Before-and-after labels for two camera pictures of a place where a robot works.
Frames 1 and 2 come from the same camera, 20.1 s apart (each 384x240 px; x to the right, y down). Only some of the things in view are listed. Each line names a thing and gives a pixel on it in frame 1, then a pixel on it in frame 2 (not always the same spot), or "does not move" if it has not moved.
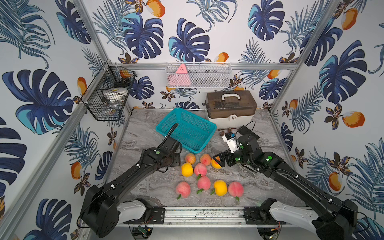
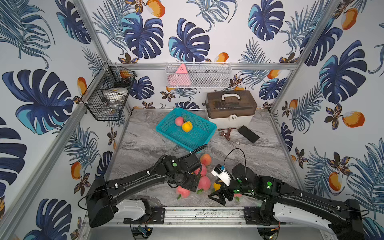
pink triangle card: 181,78 does not move
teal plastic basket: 194,131 does not move
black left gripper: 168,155 to 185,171
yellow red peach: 214,164 to 187,126
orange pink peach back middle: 205,158 does not move
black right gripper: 226,155 to 220,198
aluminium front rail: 205,216 does not move
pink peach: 204,182 does not move
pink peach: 183,188 does not move
